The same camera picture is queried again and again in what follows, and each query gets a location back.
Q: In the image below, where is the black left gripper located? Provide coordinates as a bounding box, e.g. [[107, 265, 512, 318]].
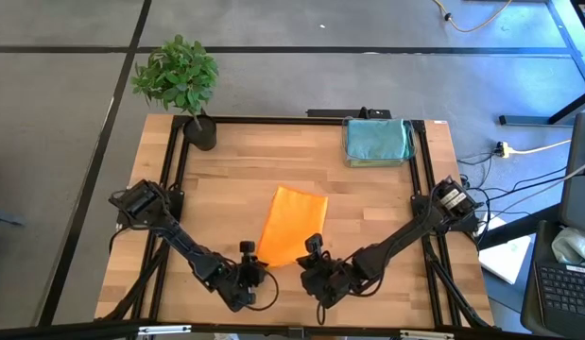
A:
[[220, 240, 268, 314]]

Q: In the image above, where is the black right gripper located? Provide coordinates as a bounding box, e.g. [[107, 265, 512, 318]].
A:
[[299, 233, 364, 311]]

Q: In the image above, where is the orange microfiber towel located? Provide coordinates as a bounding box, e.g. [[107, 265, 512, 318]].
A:
[[255, 184, 330, 269]]

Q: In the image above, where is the green microfiber towel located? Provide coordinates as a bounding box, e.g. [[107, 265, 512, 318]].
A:
[[347, 158, 406, 168]]

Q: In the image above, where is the light blue microfiber towel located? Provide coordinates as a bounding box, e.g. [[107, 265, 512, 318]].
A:
[[345, 117, 410, 162]]

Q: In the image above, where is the clear plastic bin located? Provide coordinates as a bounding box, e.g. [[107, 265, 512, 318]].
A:
[[340, 115, 419, 169]]

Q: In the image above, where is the black plant pot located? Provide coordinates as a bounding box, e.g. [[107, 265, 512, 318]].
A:
[[182, 114, 218, 152]]

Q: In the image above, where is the black bar behind table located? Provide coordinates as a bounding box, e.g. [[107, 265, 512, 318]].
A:
[[305, 106, 393, 120]]

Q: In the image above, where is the white flat box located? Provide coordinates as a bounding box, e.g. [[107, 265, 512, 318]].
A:
[[477, 214, 533, 286]]

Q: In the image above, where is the black overhead crossbeam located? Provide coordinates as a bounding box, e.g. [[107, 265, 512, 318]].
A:
[[0, 319, 585, 340]]

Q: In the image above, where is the green artificial plant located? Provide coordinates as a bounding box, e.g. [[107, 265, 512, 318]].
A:
[[129, 33, 221, 128]]

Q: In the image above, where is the yellow white power plug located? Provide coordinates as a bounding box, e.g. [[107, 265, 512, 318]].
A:
[[493, 140, 515, 160]]

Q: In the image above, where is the dark grey floor object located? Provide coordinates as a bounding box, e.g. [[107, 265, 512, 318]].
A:
[[0, 210, 27, 229]]

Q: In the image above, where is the black laptop keyboard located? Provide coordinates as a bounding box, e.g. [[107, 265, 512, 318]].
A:
[[521, 219, 585, 339]]

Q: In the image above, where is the pale crumpled cloth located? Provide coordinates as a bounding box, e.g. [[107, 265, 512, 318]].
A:
[[550, 226, 585, 268]]

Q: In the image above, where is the grey flat monitor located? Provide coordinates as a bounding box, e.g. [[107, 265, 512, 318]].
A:
[[558, 111, 585, 237]]

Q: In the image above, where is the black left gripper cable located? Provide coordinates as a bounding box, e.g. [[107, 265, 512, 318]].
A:
[[247, 267, 280, 313]]

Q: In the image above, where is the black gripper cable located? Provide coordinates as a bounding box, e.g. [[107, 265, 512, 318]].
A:
[[315, 297, 329, 327], [247, 267, 280, 313]]

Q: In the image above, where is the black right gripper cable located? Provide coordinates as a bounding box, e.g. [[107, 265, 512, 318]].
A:
[[315, 297, 329, 327]]

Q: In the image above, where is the silver metal bracket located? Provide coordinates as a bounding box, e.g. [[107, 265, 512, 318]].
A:
[[137, 324, 193, 337], [398, 329, 456, 340]]

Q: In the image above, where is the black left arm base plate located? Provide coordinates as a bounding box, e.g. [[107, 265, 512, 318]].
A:
[[108, 187, 184, 227]]

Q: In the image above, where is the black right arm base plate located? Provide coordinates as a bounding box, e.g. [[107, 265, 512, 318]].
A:
[[412, 195, 485, 235]]

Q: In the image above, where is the black aluminium table frame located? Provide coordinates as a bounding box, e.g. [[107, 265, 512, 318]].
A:
[[95, 114, 501, 332]]

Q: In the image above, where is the black floor cable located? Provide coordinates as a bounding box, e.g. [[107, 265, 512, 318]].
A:
[[483, 164, 570, 202]]

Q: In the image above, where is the black desk frame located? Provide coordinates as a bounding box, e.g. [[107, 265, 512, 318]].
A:
[[498, 87, 585, 128]]

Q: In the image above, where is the white floor cable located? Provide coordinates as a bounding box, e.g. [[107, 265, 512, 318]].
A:
[[508, 139, 573, 156]]

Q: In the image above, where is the grey floor cable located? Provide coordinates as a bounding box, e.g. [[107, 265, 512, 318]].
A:
[[490, 158, 585, 218]]

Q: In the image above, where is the yellow floor cable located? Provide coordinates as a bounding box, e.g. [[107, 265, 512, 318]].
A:
[[432, 0, 514, 34]]

